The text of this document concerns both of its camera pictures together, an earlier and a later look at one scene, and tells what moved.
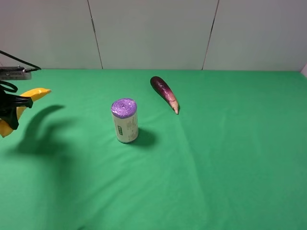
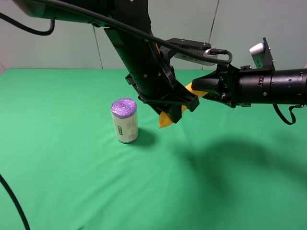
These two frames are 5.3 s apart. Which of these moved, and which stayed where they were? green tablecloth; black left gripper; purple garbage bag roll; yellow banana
Moved: black left gripper; yellow banana
Stayed: green tablecloth; purple garbage bag roll
